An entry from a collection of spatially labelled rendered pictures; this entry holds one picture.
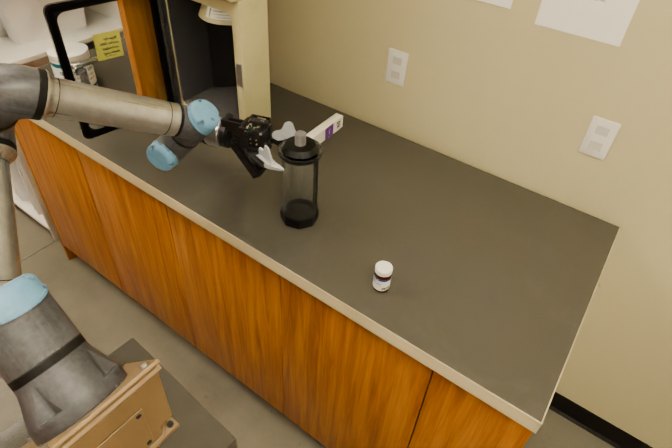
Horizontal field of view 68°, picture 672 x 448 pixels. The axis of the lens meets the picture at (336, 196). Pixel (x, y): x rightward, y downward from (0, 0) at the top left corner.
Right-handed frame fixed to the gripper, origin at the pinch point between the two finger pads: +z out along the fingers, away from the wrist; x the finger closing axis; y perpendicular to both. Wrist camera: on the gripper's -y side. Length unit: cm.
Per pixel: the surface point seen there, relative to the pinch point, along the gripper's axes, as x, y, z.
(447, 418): -28, -46, 49
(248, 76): 23.0, 6.6, -25.4
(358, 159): 32.1, -20.7, 5.6
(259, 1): 28.7, 26.2, -22.7
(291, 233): -6.9, -20.2, 0.1
